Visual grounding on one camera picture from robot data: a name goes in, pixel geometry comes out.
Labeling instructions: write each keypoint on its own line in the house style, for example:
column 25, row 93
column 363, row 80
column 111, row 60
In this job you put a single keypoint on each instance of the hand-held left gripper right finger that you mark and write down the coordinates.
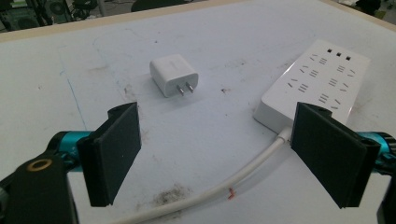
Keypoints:
column 333, row 155

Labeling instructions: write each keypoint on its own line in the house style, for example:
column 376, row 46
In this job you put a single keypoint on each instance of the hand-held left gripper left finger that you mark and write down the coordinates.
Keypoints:
column 112, row 155

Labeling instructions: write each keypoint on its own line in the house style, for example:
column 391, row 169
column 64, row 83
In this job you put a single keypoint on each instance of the white power strip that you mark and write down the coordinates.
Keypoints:
column 323, row 81

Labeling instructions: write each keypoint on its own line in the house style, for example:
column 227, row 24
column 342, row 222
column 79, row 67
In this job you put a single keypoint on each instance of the white charger plug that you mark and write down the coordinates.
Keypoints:
column 169, row 73

